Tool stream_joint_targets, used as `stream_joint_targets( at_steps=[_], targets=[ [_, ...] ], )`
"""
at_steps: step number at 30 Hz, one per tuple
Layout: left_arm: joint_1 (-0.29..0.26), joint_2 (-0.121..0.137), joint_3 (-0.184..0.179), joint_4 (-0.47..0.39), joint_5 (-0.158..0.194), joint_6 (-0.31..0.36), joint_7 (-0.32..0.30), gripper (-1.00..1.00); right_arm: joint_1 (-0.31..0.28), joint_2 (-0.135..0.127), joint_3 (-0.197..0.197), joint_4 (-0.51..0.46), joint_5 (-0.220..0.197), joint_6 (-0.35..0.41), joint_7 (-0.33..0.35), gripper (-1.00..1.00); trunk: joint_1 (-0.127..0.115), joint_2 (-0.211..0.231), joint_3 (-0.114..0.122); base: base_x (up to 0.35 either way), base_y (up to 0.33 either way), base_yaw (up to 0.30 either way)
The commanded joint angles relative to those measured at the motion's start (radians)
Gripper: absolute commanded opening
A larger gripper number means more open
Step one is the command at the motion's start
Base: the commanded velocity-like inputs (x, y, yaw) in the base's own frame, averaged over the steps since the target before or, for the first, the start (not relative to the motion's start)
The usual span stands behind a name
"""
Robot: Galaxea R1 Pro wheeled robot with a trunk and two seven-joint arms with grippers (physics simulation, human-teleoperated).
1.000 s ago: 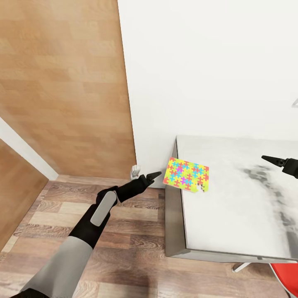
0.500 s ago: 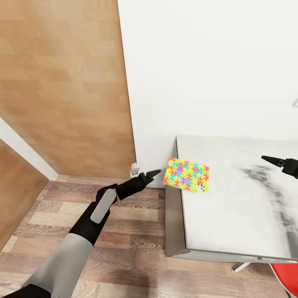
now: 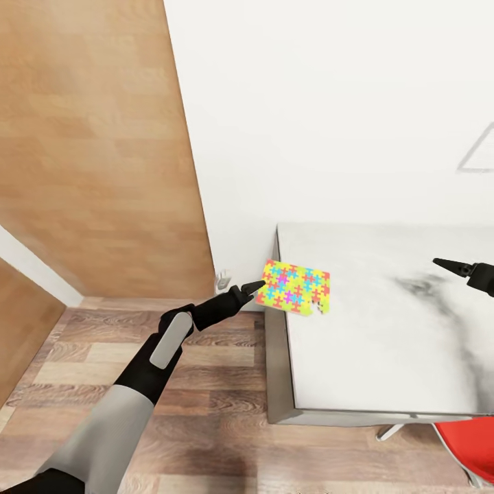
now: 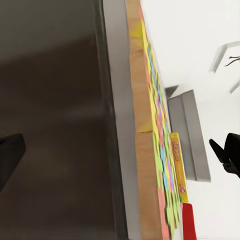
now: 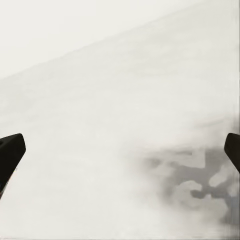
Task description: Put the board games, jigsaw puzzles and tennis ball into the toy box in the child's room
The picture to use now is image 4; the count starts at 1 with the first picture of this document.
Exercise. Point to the jigsaw puzzle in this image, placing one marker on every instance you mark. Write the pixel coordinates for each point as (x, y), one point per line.
(158, 195)

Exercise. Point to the desk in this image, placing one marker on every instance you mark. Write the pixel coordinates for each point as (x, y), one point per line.
(65, 85)

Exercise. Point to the board game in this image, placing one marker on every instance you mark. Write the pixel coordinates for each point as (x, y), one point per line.
(179, 169)

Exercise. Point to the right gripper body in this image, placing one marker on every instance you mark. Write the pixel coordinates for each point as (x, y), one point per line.
(232, 170)

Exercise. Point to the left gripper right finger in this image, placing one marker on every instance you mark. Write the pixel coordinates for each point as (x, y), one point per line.
(232, 149)

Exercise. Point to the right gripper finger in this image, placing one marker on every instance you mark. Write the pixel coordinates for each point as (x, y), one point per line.
(221, 154)

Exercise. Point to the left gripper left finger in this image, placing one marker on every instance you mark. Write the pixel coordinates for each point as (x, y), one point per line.
(12, 150)

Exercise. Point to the toy box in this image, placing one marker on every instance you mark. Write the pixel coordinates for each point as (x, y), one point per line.
(185, 120)

